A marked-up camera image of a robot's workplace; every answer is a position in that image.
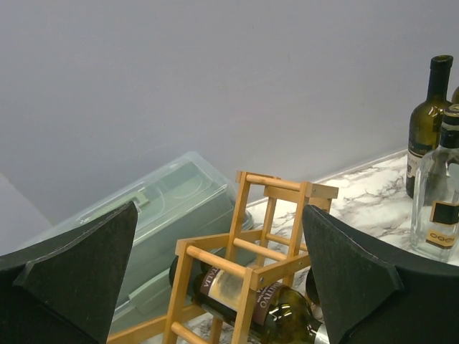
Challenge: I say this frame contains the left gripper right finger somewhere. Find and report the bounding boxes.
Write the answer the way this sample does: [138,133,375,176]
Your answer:
[302,205,458,344]

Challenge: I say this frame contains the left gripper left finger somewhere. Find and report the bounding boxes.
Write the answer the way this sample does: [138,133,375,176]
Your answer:
[1,201,138,343]

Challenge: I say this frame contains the wine bottle in rack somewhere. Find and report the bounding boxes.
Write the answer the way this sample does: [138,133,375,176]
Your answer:
[169,256,333,344]

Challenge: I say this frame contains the clear square liquor bottle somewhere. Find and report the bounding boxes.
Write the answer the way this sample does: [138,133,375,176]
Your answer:
[410,104,458,262]

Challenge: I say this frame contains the wooden wine rack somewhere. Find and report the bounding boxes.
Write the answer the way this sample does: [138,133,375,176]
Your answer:
[109,171,339,343]

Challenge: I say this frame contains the back left green bottle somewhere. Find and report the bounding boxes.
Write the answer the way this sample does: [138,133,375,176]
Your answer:
[405,54,453,197]

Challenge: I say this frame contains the green plastic toolbox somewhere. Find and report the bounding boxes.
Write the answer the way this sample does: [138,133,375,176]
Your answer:
[21,152,237,333]

